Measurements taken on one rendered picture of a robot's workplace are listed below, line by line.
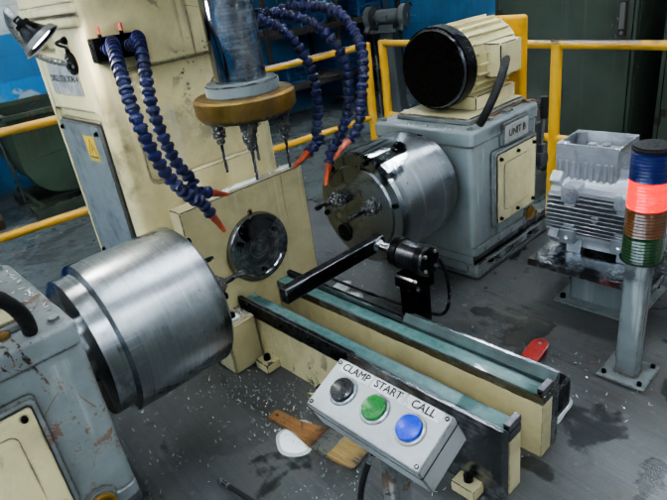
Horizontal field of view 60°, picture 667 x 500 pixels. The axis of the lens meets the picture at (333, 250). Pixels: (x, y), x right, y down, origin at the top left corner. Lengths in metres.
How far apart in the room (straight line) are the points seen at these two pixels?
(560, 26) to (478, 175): 2.91
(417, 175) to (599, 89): 2.98
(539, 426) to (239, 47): 0.76
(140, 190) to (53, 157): 3.97
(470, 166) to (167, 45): 0.67
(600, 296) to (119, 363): 0.94
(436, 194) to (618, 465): 0.60
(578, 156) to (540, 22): 3.07
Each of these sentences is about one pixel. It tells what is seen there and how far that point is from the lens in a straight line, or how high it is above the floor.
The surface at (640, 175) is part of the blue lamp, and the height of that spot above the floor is 1.18.
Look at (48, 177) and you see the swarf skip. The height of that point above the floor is 0.33.
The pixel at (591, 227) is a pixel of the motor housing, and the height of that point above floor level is 1.00.
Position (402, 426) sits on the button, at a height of 1.07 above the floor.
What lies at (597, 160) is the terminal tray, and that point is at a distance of 1.21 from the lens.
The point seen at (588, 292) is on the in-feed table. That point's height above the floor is 0.83.
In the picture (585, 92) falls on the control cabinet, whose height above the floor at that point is 0.60.
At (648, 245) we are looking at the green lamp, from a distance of 1.00.
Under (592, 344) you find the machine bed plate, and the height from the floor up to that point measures 0.80.
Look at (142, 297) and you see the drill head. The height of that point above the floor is 1.12.
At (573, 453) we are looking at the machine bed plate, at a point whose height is 0.80.
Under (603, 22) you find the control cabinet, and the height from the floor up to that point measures 1.02.
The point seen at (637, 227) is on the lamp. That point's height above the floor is 1.10.
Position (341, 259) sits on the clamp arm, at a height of 1.03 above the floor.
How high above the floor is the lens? 1.51
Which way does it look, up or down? 26 degrees down
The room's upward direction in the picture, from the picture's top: 8 degrees counter-clockwise
